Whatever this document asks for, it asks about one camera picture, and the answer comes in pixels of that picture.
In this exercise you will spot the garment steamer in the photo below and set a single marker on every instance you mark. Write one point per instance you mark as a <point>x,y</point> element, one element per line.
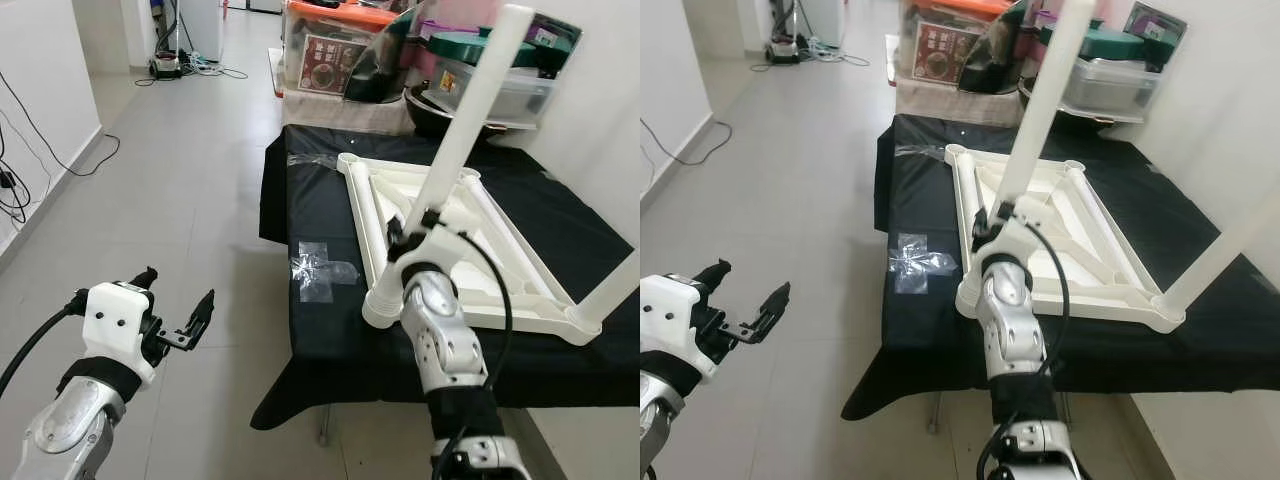
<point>165,65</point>
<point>783,50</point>

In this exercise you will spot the white plastic children table top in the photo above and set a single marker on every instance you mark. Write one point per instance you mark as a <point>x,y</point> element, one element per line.
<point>480,288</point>
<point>1090,278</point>

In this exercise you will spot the clear tape strip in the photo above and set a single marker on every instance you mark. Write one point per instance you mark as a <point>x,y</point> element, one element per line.
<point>318,163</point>
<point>920,152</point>

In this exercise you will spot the clear storage box orange lid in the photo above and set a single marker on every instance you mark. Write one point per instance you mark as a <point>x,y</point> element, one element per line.
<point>945,50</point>
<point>330,60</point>

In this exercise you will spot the white appliance cabinet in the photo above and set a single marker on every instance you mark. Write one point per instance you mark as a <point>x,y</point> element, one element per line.
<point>203,28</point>
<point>820,20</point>

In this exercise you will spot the black plastic table cloth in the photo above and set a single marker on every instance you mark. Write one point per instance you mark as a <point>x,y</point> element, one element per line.
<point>330,350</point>
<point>920,340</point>

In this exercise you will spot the dark printed carton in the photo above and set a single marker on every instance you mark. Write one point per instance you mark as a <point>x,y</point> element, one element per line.
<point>555,40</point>
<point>1160,30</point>

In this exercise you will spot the black shiny bag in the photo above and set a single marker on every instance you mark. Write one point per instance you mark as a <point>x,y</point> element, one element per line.
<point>995,65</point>
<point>385,70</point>

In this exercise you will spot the beige cloth cover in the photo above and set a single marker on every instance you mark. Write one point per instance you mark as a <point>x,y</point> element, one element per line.
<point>340,112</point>
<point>950,105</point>

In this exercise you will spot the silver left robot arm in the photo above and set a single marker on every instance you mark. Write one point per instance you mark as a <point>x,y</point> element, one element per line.
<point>660,410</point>
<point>70,425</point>

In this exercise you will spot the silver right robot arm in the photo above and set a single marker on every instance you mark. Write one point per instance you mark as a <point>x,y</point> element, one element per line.
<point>1015,320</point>
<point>445,335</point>

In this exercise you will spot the clear tape cross patch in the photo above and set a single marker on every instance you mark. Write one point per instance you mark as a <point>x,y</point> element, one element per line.
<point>920,262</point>
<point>320,270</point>

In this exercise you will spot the metal folding table leg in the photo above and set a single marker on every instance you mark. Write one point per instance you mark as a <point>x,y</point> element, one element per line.
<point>938,405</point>
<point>322,430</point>

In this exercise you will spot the clear plastic storage box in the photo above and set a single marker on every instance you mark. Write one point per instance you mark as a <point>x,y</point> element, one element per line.
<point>1115,88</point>
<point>520,100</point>

